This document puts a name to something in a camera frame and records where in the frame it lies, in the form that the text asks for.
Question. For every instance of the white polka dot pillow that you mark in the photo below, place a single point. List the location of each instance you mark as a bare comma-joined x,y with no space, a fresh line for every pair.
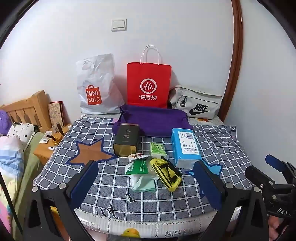
20,134

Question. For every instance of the light green wipes packet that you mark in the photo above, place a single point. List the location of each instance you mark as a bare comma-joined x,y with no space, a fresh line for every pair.
157,150

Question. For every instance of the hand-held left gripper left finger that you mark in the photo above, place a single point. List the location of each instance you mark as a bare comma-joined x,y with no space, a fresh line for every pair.
85,183

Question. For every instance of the white light switch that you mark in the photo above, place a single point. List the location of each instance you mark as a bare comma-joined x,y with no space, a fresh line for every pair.
119,25

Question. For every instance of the white cloth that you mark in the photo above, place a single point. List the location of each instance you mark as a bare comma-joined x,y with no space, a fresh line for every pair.
134,179

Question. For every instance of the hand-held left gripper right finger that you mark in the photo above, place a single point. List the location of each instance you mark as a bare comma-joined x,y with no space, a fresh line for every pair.
208,185

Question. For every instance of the purple plush toy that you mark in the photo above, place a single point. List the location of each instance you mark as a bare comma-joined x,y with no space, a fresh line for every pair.
4,122

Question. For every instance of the purple towel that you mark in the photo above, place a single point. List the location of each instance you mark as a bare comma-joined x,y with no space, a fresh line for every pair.
157,120

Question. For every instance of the pastel printed quilt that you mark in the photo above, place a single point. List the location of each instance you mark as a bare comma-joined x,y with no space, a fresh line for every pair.
10,166

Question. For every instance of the wooden bed headboard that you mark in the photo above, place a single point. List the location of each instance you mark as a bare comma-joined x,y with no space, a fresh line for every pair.
34,104

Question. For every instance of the red paper bag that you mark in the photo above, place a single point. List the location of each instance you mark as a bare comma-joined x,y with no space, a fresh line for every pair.
148,76

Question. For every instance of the blue tissue pack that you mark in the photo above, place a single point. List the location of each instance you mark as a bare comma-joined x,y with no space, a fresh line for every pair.
185,148

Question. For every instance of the amber glass teapot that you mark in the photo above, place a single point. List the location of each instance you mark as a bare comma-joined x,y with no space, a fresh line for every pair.
55,138

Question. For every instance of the clear plastic bag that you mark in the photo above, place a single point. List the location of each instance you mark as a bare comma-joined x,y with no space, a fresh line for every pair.
153,173

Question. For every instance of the white plastic shopping bag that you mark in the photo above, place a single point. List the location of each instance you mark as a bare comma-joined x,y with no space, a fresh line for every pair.
99,78

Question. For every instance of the patterned hardcover book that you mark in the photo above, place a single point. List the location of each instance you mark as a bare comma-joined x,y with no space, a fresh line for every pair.
55,113

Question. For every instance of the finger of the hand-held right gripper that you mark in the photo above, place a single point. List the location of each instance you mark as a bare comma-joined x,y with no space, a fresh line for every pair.
275,161
257,176

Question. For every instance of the light green cloth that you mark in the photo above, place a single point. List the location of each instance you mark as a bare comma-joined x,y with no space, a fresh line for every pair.
144,186

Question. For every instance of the blue checked blanket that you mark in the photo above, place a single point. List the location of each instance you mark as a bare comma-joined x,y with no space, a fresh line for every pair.
161,204

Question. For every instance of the wooden nightstand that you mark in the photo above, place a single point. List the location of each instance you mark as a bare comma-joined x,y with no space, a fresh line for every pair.
44,153

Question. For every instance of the dark green tin box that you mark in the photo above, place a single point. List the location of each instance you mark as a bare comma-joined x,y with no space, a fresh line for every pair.
126,139

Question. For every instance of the dark green sachet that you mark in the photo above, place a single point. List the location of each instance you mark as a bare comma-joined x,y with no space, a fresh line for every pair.
138,166

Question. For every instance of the brown wooden door frame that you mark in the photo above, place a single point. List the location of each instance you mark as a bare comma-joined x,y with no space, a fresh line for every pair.
235,58

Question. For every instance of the person's right hand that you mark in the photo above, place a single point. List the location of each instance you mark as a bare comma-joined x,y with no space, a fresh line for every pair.
276,228

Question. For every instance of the yellow black pouch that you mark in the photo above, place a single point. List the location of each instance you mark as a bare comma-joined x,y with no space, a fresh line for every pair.
166,176

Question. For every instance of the small white tube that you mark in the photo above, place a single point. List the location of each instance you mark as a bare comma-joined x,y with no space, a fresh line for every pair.
51,147

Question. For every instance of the grey waist bag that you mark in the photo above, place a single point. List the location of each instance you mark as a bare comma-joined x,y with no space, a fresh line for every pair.
196,99

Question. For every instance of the green bed sheet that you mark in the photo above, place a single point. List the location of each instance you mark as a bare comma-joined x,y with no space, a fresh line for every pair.
30,166

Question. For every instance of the small white snack packet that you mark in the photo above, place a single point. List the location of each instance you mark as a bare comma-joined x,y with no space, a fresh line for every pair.
137,156

